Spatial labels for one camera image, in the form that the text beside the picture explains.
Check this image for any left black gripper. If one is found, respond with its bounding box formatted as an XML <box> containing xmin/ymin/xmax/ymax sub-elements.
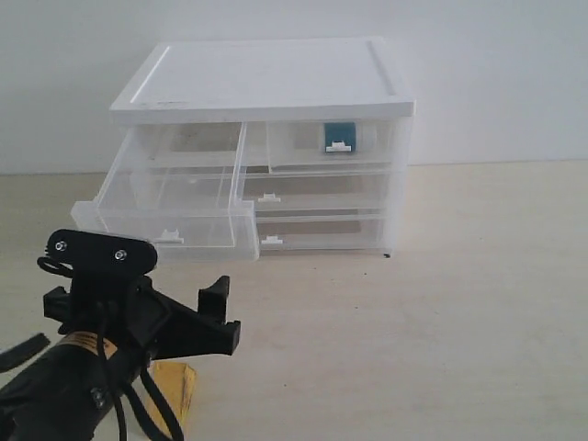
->
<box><xmin>43</xmin><ymin>276</ymin><xmax>241</xmax><ymax>358</ymax></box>

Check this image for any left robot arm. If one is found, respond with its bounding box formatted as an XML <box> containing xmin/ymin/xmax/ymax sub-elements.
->
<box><xmin>1</xmin><ymin>276</ymin><xmax>241</xmax><ymax>440</ymax></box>

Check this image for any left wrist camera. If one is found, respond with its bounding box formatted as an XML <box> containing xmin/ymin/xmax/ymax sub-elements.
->
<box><xmin>37</xmin><ymin>229</ymin><xmax>158</xmax><ymax>279</ymax></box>

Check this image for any blue bottle white cap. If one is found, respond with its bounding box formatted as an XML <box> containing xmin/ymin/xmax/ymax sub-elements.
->
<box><xmin>322</xmin><ymin>121</ymin><xmax>378</xmax><ymax>154</ymax></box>

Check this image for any wide clear drawer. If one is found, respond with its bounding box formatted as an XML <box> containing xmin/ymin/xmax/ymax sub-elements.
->
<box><xmin>243</xmin><ymin>174</ymin><xmax>395</xmax><ymax>212</ymax></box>
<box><xmin>256</xmin><ymin>214</ymin><xmax>393</xmax><ymax>251</ymax></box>

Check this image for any white plastic drawer cabinet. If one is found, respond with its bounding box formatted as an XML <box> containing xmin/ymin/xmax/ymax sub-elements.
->
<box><xmin>110</xmin><ymin>38</ymin><xmax>415</xmax><ymax>254</ymax></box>

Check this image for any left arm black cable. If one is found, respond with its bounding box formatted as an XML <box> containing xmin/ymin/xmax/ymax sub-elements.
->
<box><xmin>0</xmin><ymin>256</ymin><xmax>185</xmax><ymax>441</ymax></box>

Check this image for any middle wide clear drawer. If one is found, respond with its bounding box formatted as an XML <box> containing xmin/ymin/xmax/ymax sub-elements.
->
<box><xmin>243</xmin><ymin>174</ymin><xmax>395</xmax><ymax>212</ymax></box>

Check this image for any yellow cheese wedge block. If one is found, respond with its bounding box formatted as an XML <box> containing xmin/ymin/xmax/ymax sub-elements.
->
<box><xmin>150</xmin><ymin>361</ymin><xmax>198</xmax><ymax>432</ymax></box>

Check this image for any bottom wide clear drawer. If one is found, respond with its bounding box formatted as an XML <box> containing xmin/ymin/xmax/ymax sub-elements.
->
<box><xmin>256</xmin><ymin>214</ymin><xmax>393</xmax><ymax>251</ymax></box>

